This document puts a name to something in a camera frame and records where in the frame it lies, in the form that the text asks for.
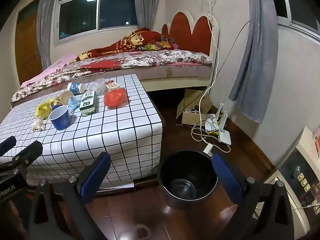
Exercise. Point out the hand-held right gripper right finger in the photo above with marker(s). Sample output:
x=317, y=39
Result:
x=226, y=177

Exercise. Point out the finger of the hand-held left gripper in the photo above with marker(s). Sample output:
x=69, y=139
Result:
x=8, y=143
x=30, y=152

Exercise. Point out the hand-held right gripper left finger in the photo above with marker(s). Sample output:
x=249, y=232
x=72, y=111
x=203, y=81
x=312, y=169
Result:
x=95, y=176

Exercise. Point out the white tissue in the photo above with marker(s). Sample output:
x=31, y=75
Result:
x=38, y=125

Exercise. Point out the black trash bin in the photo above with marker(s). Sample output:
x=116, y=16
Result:
x=187, y=175

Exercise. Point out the yellow cloth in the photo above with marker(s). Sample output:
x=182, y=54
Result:
x=42, y=108

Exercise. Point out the light blue wrapper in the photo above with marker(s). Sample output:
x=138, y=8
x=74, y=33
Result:
x=74, y=104

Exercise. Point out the red paper cup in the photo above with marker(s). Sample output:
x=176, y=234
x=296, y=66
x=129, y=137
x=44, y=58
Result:
x=66, y=97

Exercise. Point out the green milk carton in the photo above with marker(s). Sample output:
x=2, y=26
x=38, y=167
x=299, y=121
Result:
x=87, y=103

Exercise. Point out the blue and white paper cup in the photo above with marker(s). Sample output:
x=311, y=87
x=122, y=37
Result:
x=76, y=88

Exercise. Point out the orange plastic bag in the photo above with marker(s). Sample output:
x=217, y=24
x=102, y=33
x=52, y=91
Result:
x=115, y=98

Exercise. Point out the clear plastic cup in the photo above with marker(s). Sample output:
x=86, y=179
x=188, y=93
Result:
x=100, y=86

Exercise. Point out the white power adapter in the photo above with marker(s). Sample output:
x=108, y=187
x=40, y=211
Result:
x=208, y=149

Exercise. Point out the flat white modem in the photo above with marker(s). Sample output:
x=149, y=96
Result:
x=225, y=137

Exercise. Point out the white checkered tablecloth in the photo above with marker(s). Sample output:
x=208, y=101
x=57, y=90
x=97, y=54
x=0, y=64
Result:
x=112, y=135

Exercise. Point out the white router with antennas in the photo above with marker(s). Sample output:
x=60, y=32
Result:
x=211, y=125

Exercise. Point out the cardboard box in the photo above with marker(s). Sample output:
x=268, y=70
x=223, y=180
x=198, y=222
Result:
x=191, y=118

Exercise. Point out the pink cloth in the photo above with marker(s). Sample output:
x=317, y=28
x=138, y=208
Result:
x=55, y=67

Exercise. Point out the wooden door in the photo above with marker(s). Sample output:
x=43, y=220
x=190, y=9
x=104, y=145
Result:
x=27, y=47

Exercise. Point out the tied grey curtain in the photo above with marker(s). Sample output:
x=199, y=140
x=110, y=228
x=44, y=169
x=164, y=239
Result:
x=255, y=67

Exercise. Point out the grey curtain beside door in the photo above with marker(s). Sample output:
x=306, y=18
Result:
x=46, y=30

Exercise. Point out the pinkish mattress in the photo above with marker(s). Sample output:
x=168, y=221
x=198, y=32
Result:
x=155, y=71

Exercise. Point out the bed with floral blanket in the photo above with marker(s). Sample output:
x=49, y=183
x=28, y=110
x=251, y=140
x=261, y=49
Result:
x=150, y=57

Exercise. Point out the red patterned blanket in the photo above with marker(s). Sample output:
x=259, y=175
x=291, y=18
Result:
x=132, y=40

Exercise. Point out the large sliding window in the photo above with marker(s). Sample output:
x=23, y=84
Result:
x=80, y=15

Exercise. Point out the grey curtain beside headboard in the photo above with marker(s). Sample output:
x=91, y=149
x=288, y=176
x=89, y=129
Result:
x=145, y=2

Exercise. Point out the corner window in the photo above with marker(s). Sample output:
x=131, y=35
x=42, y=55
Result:
x=297, y=5

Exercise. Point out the white bed frame red headboard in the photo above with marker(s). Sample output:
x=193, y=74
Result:
x=197, y=35

